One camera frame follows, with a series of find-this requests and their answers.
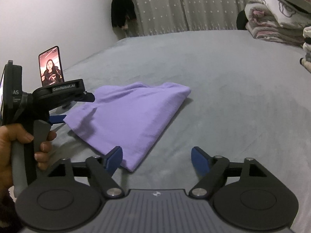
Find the grey bed blanket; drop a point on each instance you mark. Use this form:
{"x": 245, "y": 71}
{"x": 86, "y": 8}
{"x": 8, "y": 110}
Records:
{"x": 218, "y": 89}

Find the folded white shirt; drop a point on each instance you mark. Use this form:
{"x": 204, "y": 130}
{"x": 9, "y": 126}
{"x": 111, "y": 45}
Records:
{"x": 307, "y": 31}

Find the grey star-patterned curtain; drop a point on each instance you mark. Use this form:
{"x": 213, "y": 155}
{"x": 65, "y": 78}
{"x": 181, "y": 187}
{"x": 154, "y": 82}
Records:
{"x": 194, "y": 4}

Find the folded cream sweater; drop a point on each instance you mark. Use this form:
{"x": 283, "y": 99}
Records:
{"x": 307, "y": 48}

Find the folded grey knit sweater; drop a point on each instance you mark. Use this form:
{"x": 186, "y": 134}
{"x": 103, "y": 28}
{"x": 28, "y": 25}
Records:
{"x": 308, "y": 57}

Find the person's left hand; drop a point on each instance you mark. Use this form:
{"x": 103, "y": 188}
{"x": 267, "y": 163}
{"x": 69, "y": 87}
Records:
{"x": 7, "y": 155}

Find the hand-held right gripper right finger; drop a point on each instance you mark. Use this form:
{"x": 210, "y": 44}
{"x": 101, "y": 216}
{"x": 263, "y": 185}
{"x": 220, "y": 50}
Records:
{"x": 200, "y": 161}

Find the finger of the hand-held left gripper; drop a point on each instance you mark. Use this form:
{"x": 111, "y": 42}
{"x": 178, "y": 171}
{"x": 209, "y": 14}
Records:
{"x": 58, "y": 119}
{"x": 89, "y": 97}

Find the grey and pink pillow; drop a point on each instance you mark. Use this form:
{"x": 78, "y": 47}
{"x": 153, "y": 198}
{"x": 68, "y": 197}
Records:
{"x": 286, "y": 2}

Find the folded beige garment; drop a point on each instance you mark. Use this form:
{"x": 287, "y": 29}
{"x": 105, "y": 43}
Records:
{"x": 306, "y": 65}

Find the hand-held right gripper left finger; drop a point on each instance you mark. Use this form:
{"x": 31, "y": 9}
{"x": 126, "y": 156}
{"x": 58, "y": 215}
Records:
{"x": 114, "y": 159}

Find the black smartphone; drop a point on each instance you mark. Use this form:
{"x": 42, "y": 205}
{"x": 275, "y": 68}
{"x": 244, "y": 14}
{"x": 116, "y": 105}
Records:
{"x": 51, "y": 65}

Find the purple shirt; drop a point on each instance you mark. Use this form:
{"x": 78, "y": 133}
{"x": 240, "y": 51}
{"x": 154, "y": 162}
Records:
{"x": 126, "y": 116}

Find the folded black garment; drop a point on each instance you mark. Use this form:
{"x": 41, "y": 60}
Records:
{"x": 308, "y": 40}

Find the black cloth bundle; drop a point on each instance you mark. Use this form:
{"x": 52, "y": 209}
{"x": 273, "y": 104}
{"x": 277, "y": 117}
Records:
{"x": 241, "y": 20}

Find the black hanging garment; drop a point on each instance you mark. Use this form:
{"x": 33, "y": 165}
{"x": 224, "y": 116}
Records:
{"x": 122, "y": 7}

